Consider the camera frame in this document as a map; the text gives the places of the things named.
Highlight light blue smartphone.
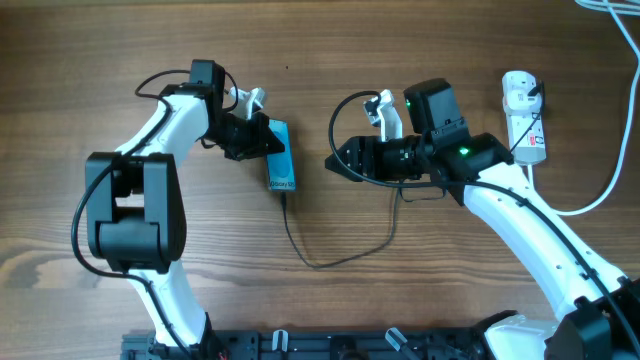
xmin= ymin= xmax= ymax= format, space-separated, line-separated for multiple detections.
xmin=266 ymin=119 xmax=296 ymax=192

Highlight black USB charging cable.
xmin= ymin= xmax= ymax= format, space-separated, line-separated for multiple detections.
xmin=279 ymin=79 xmax=546 ymax=270

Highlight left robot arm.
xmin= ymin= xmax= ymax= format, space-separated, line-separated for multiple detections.
xmin=71 ymin=60 xmax=285 ymax=359

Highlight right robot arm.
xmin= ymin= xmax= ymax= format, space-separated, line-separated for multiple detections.
xmin=325 ymin=78 xmax=639 ymax=359

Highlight white USB charger plug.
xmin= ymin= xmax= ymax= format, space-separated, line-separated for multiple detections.
xmin=502 ymin=89 xmax=542 ymax=116

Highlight white power strip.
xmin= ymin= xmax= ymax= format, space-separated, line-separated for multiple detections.
xmin=502 ymin=70 xmax=546 ymax=166

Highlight right camera black cable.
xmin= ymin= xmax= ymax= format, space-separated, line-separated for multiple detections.
xmin=327 ymin=90 xmax=640 ymax=346

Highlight camera black cable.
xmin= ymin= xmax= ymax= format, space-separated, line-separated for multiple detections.
xmin=70 ymin=69 xmax=194 ymax=359
xmin=327 ymin=90 xmax=640 ymax=346

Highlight left camera black cable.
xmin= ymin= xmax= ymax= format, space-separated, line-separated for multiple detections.
xmin=70 ymin=69 xmax=194 ymax=359

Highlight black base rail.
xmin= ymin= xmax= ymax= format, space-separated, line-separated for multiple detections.
xmin=120 ymin=327 xmax=494 ymax=360

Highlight white power strip cord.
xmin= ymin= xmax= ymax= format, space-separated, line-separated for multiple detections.
xmin=527 ymin=0 xmax=640 ymax=217

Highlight white cables at corner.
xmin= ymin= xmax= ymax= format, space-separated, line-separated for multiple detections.
xmin=573 ymin=0 xmax=640 ymax=17

